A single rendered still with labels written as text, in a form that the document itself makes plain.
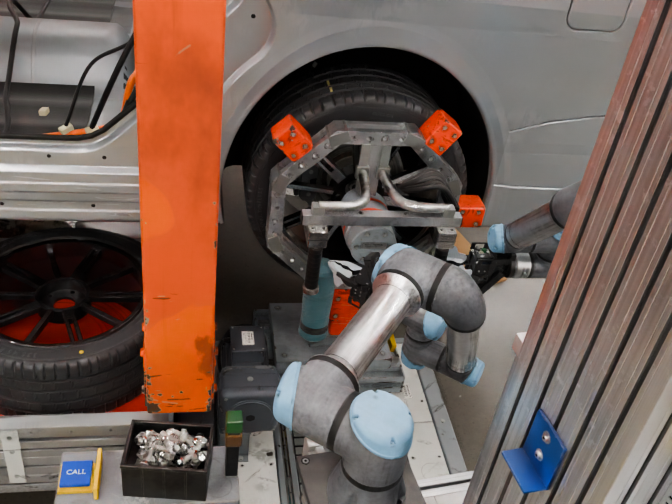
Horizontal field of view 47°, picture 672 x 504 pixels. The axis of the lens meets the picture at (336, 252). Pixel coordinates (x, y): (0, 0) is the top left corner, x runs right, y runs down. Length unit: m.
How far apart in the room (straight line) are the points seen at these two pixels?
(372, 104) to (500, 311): 1.49
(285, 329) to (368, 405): 1.36
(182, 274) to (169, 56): 0.51
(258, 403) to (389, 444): 0.95
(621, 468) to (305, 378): 0.62
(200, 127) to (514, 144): 1.09
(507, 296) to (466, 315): 1.78
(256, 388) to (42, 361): 0.59
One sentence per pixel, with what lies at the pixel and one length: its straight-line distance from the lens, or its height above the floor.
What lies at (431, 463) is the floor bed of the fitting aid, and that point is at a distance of 2.60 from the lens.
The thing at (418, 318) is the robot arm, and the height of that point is 0.79.
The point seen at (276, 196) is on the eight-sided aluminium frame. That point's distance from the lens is 2.13.
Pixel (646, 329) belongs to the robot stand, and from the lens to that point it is 0.94.
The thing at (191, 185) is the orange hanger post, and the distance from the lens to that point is 1.60.
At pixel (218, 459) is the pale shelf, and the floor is 0.45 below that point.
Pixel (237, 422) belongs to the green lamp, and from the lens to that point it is 1.85.
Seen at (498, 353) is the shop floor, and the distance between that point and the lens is 3.16.
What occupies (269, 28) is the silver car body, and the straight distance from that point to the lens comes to 2.04.
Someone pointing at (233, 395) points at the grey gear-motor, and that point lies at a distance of 2.26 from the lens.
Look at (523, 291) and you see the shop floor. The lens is 3.52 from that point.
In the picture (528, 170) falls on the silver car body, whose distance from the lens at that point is 2.39.
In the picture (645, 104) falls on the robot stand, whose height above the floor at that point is 1.73.
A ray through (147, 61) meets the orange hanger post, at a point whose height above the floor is 1.47.
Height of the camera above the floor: 2.06
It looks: 36 degrees down
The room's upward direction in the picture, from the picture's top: 9 degrees clockwise
